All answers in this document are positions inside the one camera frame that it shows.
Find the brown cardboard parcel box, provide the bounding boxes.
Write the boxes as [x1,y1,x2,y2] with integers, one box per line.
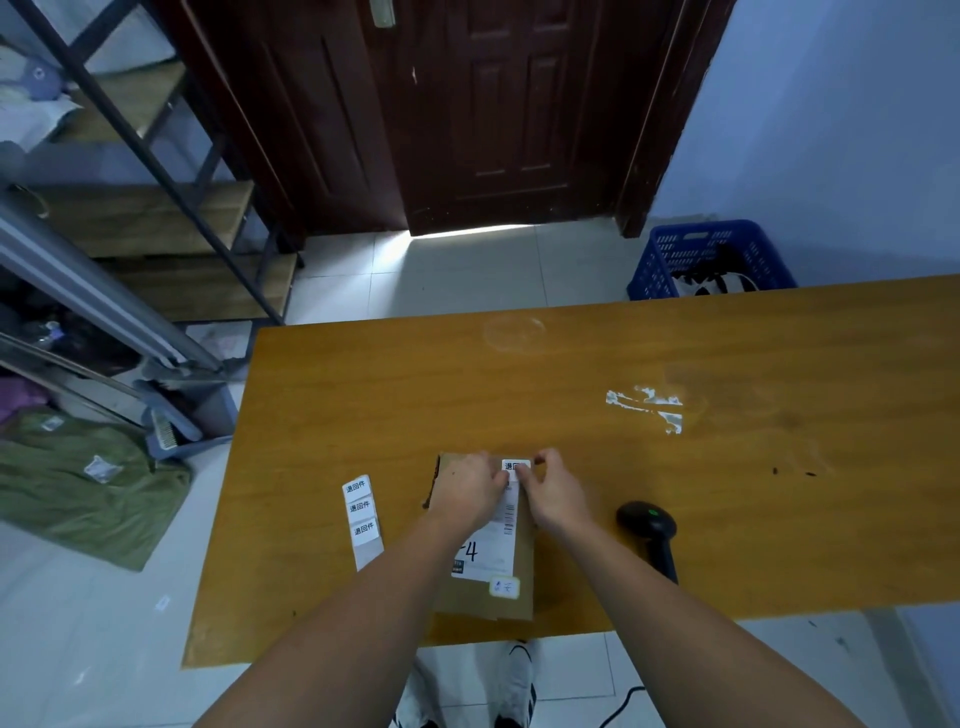
[424,452,536,623]

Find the dark brown wooden door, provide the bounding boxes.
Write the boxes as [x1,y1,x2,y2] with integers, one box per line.
[153,0,740,240]

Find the black barcode scanner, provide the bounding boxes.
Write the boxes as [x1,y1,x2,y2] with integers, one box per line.
[616,500,681,586]

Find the black scanner cable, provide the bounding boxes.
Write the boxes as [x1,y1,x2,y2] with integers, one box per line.
[597,685,648,728]

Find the grey metal frame rail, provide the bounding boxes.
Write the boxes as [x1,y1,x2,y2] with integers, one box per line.
[0,191,226,376]

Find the green garment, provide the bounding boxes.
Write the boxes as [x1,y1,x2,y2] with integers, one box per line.
[0,408,193,573]

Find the white label sticker strip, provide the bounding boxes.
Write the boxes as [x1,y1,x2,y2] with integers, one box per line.
[342,474,385,573]

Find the person's left hand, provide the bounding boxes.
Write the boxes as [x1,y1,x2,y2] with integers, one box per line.
[425,451,513,535]

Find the wooden metal-frame shelf rack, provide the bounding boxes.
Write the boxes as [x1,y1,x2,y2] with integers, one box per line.
[0,0,305,328]

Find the person's right forearm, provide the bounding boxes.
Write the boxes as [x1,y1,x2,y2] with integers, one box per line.
[543,516,870,728]

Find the person's white shoe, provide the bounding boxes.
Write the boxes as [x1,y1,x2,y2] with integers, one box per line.
[493,639,538,728]
[391,660,442,728]

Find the white shipping label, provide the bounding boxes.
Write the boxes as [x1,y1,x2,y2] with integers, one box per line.
[450,472,522,583]

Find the person's left forearm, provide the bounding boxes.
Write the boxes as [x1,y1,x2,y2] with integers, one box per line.
[193,511,481,728]

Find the blue plastic crate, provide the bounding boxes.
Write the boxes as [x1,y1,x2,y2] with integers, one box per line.
[627,219,798,302]

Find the person's right hand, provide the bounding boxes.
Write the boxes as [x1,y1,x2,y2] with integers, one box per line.
[517,447,598,538]

